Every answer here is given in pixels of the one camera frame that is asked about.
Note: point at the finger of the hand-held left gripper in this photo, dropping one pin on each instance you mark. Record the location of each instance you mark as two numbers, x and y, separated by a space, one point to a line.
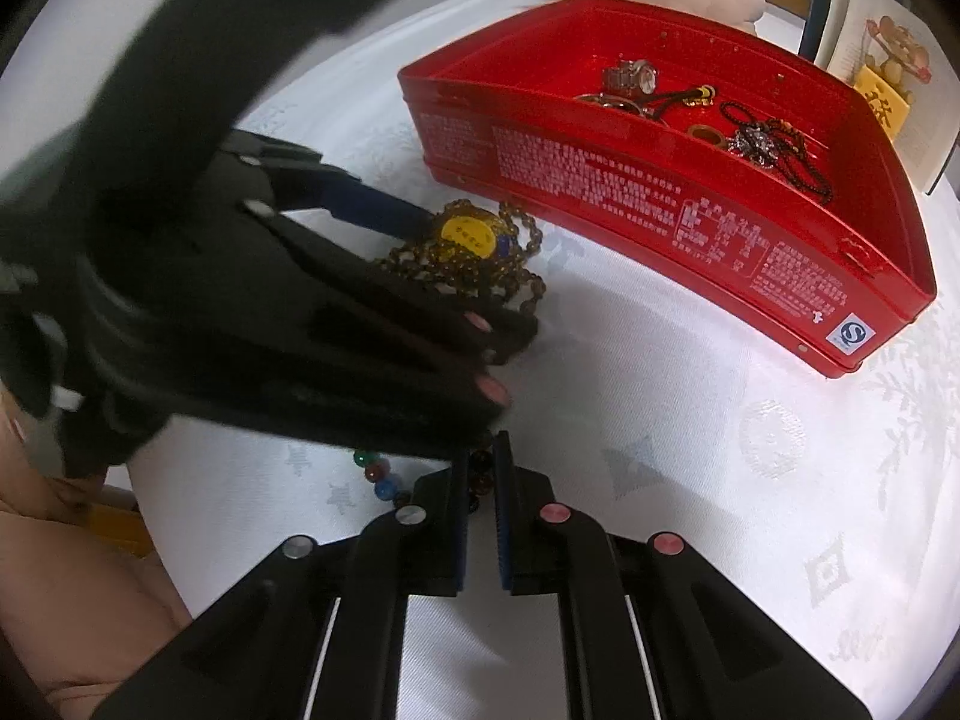
382 206
420 360

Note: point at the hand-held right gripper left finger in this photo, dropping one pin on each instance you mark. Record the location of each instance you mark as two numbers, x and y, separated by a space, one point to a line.
459 540

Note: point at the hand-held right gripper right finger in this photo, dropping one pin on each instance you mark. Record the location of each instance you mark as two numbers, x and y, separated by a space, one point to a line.
504 525

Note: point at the red jewelry box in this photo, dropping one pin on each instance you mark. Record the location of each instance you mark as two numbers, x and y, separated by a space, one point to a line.
600 180

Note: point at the silver wristwatch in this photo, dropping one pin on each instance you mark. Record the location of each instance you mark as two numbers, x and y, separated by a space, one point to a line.
630 76

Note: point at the person's left forearm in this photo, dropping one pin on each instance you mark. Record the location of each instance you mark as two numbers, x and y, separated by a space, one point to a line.
67 600

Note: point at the white patterned tablecloth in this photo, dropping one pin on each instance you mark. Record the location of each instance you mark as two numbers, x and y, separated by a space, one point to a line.
675 427

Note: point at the wooden furniture edge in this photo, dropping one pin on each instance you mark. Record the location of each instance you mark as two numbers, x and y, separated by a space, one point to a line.
120 532

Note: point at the dark metal pole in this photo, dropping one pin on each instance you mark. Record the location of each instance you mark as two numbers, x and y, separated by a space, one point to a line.
814 15

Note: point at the open white book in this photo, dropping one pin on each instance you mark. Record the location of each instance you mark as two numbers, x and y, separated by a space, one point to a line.
844 30

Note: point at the cartoon figure card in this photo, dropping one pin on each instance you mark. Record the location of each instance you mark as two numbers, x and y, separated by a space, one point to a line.
889 101

